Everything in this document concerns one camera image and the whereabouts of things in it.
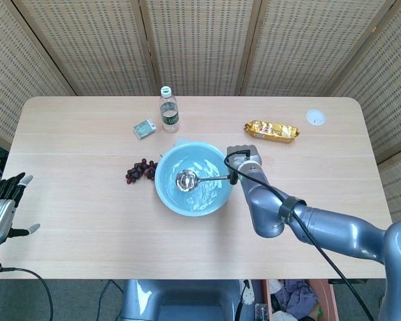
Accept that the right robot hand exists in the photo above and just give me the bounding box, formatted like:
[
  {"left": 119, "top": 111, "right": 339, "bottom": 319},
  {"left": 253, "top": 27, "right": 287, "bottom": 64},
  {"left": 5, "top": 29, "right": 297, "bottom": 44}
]
[{"left": 225, "top": 143, "right": 263, "bottom": 185}]

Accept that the metal ladle with black grip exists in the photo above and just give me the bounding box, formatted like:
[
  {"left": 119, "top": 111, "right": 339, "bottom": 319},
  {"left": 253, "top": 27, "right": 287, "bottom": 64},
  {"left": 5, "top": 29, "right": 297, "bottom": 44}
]
[{"left": 176, "top": 169, "right": 233, "bottom": 194}]

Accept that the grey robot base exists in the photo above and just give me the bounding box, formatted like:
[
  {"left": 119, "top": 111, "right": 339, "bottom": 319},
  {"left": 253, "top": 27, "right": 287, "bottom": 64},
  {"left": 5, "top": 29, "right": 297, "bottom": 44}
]
[{"left": 120, "top": 279, "right": 245, "bottom": 321}]

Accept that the light blue bowl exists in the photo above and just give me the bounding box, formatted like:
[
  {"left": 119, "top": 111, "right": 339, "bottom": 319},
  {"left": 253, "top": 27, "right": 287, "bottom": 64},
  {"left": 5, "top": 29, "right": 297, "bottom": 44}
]
[{"left": 154, "top": 136, "right": 235, "bottom": 217}]

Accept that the clear plastic water bottle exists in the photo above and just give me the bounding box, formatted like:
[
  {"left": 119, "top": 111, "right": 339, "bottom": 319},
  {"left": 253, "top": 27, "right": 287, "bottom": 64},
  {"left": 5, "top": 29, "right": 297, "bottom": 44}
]
[{"left": 159, "top": 86, "right": 182, "bottom": 133}]

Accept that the gold biscuit packet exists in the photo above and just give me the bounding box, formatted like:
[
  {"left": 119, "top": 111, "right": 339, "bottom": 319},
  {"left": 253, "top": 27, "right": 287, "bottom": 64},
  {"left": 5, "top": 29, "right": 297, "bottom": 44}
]
[{"left": 243, "top": 120, "right": 302, "bottom": 145}]

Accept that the white round table cap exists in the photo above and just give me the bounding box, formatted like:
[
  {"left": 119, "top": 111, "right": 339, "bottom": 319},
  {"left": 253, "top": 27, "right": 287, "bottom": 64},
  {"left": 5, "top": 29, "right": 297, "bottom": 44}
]
[{"left": 305, "top": 108, "right": 327, "bottom": 126}]

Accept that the small green card box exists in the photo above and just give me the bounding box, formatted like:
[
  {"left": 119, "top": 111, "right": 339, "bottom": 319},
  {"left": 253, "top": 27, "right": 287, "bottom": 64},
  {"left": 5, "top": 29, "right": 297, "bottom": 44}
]
[{"left": 132, "top": 118, "right": 156, "bottom": 140}]

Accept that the bunch of red grapes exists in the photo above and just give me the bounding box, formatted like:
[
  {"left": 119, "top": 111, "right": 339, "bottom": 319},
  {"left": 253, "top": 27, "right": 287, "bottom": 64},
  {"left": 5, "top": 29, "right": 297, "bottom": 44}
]
[{"left": 125, "top": 158, "right": 160, "bottom": 185}]

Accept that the woven folding screen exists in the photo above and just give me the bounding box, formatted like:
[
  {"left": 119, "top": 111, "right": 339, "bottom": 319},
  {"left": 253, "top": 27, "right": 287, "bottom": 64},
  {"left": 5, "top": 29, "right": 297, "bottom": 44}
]
[{"left": 0, "top": 0, "right": 401, "bottom": 258}]

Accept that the white handheld device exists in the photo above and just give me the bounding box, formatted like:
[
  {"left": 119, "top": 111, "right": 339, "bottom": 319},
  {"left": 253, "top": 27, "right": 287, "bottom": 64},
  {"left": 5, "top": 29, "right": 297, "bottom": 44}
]
[{"left": 241, "top": 279, "right": 255, "bottom": 306}]

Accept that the pile of clothes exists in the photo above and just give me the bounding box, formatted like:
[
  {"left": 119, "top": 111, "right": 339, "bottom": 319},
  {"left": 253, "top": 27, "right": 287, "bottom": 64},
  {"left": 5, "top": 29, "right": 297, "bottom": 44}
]
[{"left": 269, "top": 279, "right": 319, "bottom": 319}]

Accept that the pink storage bin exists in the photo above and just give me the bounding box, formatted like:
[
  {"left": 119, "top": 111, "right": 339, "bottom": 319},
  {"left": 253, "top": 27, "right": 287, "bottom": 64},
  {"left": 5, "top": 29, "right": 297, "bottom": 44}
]
[{"left": 262, "top": 279, "right": 339, "bottom": 321}]

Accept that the black arm strap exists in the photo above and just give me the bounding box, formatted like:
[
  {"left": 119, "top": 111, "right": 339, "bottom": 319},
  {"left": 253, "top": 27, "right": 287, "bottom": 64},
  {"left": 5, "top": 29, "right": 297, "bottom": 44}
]
[{"left": 278, "top": 197, "right": 307, "bottom": 225}]

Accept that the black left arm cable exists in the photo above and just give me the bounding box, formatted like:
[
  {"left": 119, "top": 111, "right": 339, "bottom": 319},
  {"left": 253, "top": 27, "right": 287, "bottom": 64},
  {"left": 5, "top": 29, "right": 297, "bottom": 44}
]
[{"left": 0, "top": 261, "right": 55, "bottom": 321}]

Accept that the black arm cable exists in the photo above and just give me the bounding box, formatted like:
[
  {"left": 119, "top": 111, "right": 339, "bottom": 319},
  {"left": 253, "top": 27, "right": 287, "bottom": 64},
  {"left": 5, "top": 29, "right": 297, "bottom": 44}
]
[
  {"left": 0, "top": 261, "right": 55, "bottom": 321},
  {"left": 224, "top": 149, "right": 376, "bottom": 321}
]

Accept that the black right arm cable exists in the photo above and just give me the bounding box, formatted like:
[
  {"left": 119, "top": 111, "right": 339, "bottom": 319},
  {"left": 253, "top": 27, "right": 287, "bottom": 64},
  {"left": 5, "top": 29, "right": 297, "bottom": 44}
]
[{"left": 224, "top": 149, "right": 376, "bottom": 321}]

